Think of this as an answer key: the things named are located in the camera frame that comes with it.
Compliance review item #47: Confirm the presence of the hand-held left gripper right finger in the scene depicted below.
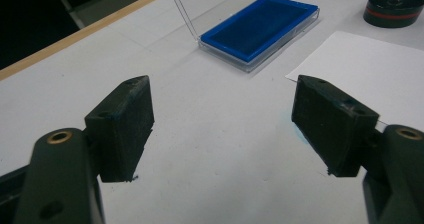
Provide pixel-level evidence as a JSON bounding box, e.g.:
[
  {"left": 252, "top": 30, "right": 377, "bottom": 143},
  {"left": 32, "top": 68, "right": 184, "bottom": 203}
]
[{"left": 291, "top": 74, "right": 380, "bottom": 178}]

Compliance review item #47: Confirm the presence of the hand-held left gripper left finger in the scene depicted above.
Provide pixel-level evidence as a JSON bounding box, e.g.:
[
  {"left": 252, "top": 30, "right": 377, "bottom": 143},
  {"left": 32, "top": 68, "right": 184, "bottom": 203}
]
[{"left": 84, "top": 75, "right": 155, "bottom": 184}]

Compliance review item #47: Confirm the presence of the blue ink pad clear case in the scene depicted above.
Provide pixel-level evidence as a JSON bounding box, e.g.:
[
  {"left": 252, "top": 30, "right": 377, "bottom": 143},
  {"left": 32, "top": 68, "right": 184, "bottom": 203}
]
[{"left": 167, "top": 0, "right": 321, "bottom": 74}]

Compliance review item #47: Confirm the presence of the black round stamp clear knob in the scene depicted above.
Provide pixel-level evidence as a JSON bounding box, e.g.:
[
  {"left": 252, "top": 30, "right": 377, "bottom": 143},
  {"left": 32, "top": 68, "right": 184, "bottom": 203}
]
[{"left": 362, "top": 0, "right": 424, "bottom": 29}]

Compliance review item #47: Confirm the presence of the white paper sheet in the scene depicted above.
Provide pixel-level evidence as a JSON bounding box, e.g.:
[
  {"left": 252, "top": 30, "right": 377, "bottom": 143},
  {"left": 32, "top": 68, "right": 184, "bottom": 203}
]
[{"left": 285, "top": 30, "right": 424, "bottom": 132}]

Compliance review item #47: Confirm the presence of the grey metal stand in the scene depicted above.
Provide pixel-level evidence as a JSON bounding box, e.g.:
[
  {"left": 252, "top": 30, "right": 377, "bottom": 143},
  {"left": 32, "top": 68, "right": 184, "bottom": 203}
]
[{"left": 49, "top": 0, "right": 86, "bottom": 29}]

